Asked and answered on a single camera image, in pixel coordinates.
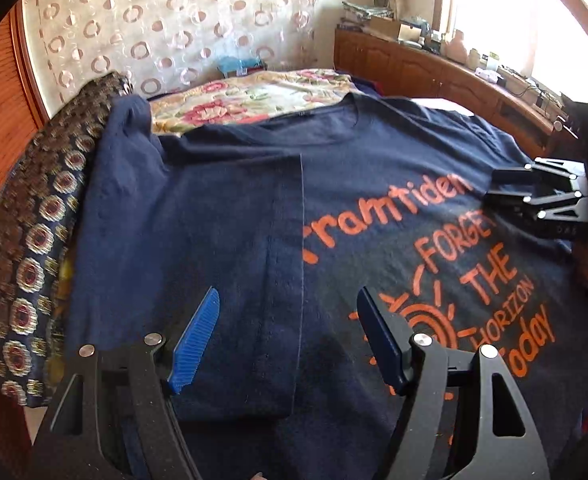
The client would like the navy printed t-shirt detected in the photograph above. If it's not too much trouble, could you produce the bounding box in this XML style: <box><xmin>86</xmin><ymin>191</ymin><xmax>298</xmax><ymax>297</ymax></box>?
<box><xmin>66</xmin><ymin>94</ymin><xmax>588</xmax><ymax>479</ymax></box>

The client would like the white pink bottle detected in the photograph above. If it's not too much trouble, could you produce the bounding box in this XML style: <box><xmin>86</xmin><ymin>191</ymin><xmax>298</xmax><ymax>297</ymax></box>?
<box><xmin>446</xmin><ymin>29</ymin><xmax>469</xmax><ymax>65</ymax></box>

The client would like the long wooden sideboard cabinet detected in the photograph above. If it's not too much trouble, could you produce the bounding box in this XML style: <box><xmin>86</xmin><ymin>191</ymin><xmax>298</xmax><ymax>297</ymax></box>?
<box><xmin>334</xmin><ymin>28</ymin><xmax>562</xmax><ymax>156</ymax></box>

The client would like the dark circle patterned folded cloth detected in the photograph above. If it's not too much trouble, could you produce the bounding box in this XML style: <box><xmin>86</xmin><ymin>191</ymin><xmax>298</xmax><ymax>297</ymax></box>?
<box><xmin>0</xmin><ymin>72</ymin><xmax>133</xmax><ymax>408</ymax></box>

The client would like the cardboard box on sideboard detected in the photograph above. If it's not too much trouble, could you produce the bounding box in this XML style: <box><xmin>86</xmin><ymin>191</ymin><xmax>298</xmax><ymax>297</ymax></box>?
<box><xmin>367</xmin><ymin>16</ymin><xmax>422</xmax><ymax>42</ymax></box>

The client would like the stack of papers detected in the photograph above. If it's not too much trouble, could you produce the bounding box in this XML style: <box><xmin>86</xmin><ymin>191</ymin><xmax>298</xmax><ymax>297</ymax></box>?
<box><xmin>341</xmin><ymin>1</ymin><xmax>394</xmax><ymax>23</ymax></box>

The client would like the blue tissue pack box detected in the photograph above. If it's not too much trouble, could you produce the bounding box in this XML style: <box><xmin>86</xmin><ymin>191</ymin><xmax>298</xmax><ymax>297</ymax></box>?
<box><xmin>217</xmin><ymin>56</ymin><xmax>268</xmax><ymax>78</ymax></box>

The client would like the floral bed blanket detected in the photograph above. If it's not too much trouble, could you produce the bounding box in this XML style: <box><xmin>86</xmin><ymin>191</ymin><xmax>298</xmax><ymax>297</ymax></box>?
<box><xmin>151</xmin><ymin>68</ymin><xmax>359</xmax><ymax>136</ymax></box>

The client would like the circle patterned sheer curtain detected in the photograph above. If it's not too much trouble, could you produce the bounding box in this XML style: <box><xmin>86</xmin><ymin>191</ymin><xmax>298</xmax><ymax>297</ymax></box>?
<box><xmin>21</xmin><ymin>0</ymin><xmax>317</xmax><ymax>115</ymax></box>

